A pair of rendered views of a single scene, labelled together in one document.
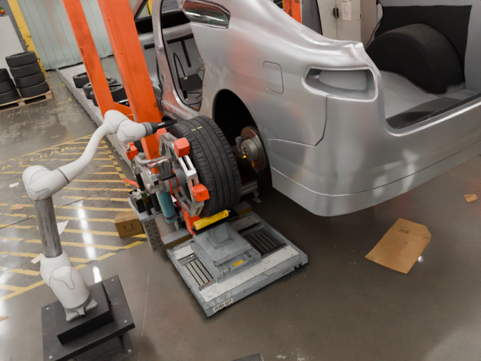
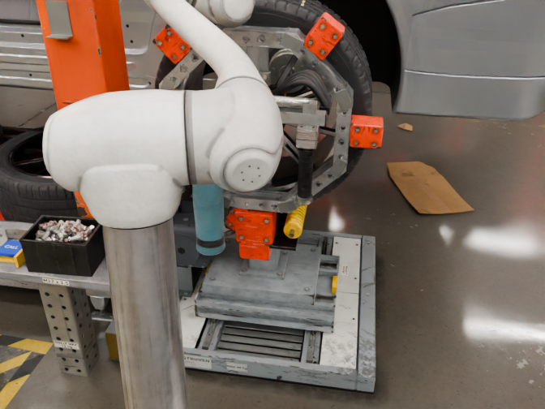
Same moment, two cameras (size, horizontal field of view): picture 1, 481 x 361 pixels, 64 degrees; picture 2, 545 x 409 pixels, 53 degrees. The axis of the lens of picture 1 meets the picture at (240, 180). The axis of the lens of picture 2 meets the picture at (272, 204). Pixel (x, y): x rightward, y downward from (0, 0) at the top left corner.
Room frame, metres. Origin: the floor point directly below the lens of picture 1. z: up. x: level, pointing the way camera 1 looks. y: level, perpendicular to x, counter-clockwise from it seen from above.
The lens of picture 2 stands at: (1.46, 1.59, 1.45)
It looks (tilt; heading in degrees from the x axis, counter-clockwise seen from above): 31 degrees down; 303
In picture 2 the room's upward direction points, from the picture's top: 1 degrees clockwise
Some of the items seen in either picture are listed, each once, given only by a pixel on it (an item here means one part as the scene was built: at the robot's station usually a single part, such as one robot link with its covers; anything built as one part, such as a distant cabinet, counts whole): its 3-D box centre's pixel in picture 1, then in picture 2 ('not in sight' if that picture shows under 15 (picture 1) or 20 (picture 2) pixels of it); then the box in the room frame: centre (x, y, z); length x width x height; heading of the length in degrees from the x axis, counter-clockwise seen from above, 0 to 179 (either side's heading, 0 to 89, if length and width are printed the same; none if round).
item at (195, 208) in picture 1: (180, 175); (255, 124); (2.30, 0.39, 0.85); 0.54 x 0.07 x 0.54; 24
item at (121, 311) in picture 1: (93, 331); not in sight; (1.77, 1.08, 0.15); 0.50 x 0.50 x 0.30; 22
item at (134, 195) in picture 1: (141, 198); (66, 243); (2.70, 0.80, 0.51); 0.20 x 0.14 x 0.13; 27
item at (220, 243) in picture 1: (217, 229); (264, 243); (2.37, 0.23, 0.32); 0.40 x 0.30 x 0.28; 24
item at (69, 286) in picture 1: (68, 284); not in sight; (1.77, 1.09, 0.55); 0.18 x 0.16 x 0.22; 39
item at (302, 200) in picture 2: (155, 202); (305, 174); (2.05, 0.53, 0.83); 0.04 x 0.04 x 0.16
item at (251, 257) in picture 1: (224, 251); (271, 284); (2.35, 0.22, 0.13); 0.50 x 0.36 x 0.10; 24
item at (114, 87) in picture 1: (110, 94); not in sight; (7.07, 2.03, 0.39); 0.66 x 0.66 x 0.24
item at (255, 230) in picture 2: (197, 218); (258, 224); (2.31, 0.35, 0.48); 0.16 x 0.12 x 0.17; 114
